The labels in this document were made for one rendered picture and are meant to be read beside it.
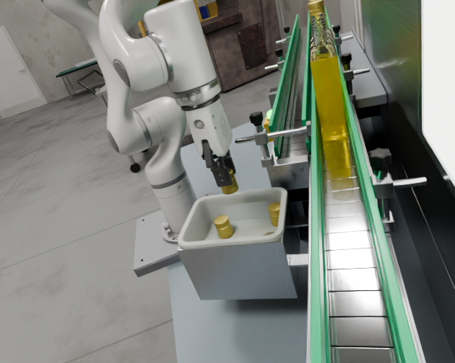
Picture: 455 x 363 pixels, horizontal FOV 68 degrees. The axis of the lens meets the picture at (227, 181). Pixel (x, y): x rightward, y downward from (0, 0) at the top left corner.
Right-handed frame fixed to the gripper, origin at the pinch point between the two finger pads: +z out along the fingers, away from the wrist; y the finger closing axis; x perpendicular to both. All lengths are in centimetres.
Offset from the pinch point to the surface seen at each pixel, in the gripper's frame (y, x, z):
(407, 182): -15.7, -30.1, -1.9
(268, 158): 8.8, -7.8, 3.2
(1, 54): 776, 774, -55
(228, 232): -0.5, 3.7, 15.4
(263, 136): 8.2, -8.1, -2.4
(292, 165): 8.4, -12.6, 5.8
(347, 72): 38.6, -28.5, -2.8
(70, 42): 854, 612, -29
